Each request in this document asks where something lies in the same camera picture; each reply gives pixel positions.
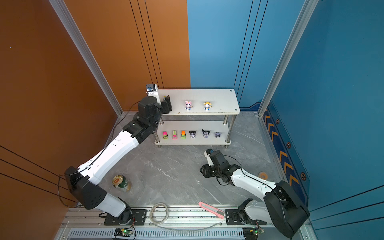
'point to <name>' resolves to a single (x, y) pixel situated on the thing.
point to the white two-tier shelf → (215, 101)
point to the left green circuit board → (124, 232)
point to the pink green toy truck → (165, 135)
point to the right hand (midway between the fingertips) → (202, 170)
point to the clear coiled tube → (161, 224)
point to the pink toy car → (174, 135)
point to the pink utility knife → (216, 212)
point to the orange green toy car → (183, 135)
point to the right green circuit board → (251, 233)
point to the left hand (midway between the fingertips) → (163, 95)
